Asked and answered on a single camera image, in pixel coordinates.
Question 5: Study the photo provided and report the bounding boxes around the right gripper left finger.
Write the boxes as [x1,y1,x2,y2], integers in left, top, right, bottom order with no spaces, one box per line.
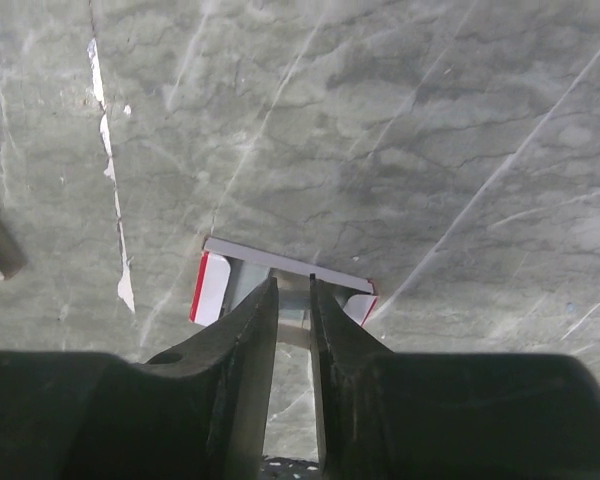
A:
[0,279,279,479]

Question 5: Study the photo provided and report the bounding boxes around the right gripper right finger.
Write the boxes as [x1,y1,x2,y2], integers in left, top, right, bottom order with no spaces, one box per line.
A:
[310,279,600,479]

